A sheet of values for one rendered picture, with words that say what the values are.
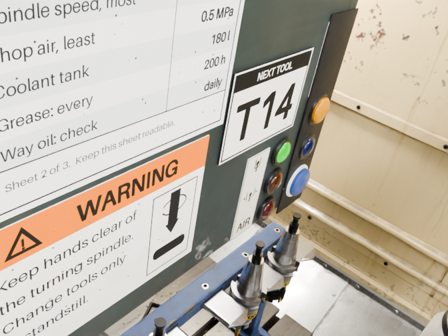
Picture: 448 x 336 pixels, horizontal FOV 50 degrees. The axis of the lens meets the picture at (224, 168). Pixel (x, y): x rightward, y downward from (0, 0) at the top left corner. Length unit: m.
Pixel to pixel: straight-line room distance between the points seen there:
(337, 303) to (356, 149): 0.45
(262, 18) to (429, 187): 0.97
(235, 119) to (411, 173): 0.94
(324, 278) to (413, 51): 0.69
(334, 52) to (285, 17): 0.10
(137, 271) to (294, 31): 0.20
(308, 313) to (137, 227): 1.15
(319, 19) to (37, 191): 0.24
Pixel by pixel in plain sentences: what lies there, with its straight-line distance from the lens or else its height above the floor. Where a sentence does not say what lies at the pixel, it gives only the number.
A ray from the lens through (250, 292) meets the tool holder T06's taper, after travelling 0.82.
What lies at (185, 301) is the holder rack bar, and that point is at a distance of 0.80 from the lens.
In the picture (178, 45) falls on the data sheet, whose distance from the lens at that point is 0.26.
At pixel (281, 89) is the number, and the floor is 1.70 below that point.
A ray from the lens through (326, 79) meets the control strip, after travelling 0.43.
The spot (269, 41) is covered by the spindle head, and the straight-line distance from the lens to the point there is 0.33.
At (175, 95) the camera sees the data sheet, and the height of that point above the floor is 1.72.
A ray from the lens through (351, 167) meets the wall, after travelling 1.30.
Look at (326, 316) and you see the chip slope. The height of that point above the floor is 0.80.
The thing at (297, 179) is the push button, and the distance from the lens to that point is 0.47.
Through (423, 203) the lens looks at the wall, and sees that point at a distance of 1.26.
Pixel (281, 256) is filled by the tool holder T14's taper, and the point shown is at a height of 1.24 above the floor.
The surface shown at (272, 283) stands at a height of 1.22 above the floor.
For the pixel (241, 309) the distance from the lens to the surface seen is 0.82.
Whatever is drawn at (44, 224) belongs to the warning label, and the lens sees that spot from 0.25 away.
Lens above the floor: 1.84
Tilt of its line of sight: 34 degrees down
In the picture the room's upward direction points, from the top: 11 degrees clockwise
